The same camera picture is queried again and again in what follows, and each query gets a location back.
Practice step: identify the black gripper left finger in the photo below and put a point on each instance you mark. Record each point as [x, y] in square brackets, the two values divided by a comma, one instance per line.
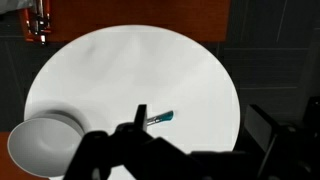
[141, 116]

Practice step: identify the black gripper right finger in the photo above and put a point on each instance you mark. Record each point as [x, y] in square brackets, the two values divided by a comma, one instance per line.
[261, 128]

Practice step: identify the teal capped marker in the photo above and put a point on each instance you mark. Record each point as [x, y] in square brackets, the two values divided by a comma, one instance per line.
[165, 116]

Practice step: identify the white bowl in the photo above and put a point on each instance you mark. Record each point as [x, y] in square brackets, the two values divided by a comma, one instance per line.
[40, 146]

